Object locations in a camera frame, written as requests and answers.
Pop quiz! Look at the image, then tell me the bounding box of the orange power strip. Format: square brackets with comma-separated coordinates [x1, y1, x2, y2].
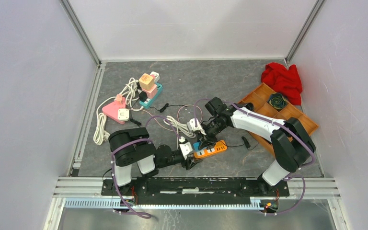
[193, 140, 228, 159]

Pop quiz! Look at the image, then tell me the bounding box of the blue folding extension socket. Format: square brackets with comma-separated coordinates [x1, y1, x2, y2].
[193, 142, 200, 152]

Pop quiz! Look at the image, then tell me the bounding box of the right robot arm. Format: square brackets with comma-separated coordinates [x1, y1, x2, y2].
[187, 97, 316, 196]

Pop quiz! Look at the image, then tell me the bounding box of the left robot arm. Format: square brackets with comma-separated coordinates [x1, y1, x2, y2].
[108, 127, 201, 195]

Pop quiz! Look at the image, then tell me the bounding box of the pink plug adapter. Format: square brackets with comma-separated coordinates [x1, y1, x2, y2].
[142, 84, 158, 99]

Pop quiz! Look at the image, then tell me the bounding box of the black power adapter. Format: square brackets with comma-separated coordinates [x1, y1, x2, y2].
[206, 141, 220, 152]

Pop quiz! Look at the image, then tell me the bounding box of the orange divided tray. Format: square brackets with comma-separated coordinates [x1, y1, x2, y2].
[231, 83, 319, 155]

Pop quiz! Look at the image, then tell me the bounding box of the teal power strip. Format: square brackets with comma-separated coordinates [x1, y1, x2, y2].
[139, 83, 163, 109]

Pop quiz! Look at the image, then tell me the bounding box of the small black adapter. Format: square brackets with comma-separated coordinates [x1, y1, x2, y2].
[139, 91, 148, 103]

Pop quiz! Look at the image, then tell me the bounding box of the wooden cube adapter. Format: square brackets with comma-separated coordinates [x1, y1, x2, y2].
[138, 73, 155, 91]

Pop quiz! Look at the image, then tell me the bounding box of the pink square power strip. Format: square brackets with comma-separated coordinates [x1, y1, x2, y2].
[102, 94, 130, 124]

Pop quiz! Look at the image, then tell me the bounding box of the red cloth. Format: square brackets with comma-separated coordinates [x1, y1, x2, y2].
[261, 62, 303, 106]

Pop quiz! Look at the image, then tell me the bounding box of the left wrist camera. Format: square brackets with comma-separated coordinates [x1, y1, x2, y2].
[178, 136, 194, 159]

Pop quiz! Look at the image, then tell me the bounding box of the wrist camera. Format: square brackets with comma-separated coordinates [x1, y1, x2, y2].
[178, 136, 194, 159]
[186, 118, 206, 136]

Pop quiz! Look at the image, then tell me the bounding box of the white power strip cord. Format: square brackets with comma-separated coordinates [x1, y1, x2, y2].
[164, 115, 192, 138]

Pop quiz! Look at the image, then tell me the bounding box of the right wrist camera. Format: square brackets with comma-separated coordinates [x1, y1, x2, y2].
[186, 118, 206, 136]

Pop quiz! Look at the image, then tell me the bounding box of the pink thin cable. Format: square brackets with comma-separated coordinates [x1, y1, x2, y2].
[132, 104, 204, 132]

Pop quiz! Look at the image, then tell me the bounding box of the black thin cable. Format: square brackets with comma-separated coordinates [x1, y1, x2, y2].
[130, 103, 188, 127]

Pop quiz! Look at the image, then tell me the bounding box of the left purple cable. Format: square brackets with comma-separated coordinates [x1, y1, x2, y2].
[111, 115, 184, 219]

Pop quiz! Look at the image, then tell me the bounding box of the purple cable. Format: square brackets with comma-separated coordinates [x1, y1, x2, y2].
[111, 115, 184, 219]
[193, 98, 315, 217]

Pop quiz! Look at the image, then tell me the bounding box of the dark green ring object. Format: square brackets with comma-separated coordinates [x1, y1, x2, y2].
[267, 92, 288, 111]

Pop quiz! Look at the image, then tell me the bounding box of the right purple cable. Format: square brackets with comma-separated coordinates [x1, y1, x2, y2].
[193, 98, 315, 217]

